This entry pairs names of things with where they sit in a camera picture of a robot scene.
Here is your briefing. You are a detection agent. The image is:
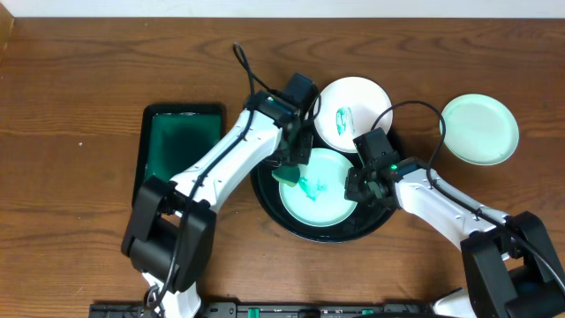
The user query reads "white plate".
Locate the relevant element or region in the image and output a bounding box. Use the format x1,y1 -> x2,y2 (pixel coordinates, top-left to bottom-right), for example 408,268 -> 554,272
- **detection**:
314,77 -> 392,153

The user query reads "green scrubbing sponge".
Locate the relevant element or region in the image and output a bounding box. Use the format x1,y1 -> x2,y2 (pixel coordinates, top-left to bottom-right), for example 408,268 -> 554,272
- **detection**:
271,165 -> 301,187

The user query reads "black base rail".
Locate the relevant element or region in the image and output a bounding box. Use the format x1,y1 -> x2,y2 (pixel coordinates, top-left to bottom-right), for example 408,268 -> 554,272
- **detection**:
88,302 -> 437,318

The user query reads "black round tray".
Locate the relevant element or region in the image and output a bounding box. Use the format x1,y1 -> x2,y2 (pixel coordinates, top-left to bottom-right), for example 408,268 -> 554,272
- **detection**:
250,95 -> 403,244

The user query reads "mint plate front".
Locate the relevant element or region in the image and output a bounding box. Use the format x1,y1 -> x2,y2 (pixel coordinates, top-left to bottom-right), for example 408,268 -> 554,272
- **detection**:
279,148 -> 358,227

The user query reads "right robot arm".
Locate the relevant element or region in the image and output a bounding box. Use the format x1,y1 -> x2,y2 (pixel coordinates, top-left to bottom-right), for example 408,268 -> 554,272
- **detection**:
345,128 -> 564,318

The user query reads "black rectangular water tray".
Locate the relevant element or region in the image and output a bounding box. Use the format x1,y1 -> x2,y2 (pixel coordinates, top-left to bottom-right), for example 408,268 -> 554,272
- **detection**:
132,102 -> 226,197

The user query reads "mint plate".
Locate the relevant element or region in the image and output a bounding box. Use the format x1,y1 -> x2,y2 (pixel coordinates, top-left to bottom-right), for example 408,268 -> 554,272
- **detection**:
279,148 -> 358,227
442,94 -> 519,166

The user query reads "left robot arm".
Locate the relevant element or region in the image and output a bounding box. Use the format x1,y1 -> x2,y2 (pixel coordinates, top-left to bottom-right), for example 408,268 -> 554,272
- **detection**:
121,73 -> 321,317

